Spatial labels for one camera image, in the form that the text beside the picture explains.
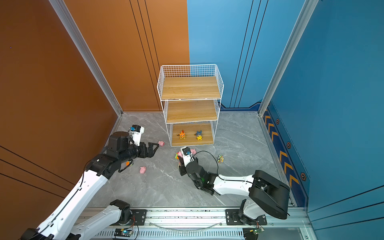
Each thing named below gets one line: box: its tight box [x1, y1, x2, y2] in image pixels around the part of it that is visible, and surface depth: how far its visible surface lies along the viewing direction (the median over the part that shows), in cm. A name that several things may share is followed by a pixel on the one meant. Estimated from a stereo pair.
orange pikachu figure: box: [177, 129, 186, 140], surface depth 101 cm
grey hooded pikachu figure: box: [194, 130, 203, 141], surface depth 101 cm
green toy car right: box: [217, 154, 225, 164], surface depth 93 cm
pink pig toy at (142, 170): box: [139, 166, 146, 174], surface depth 90 cm
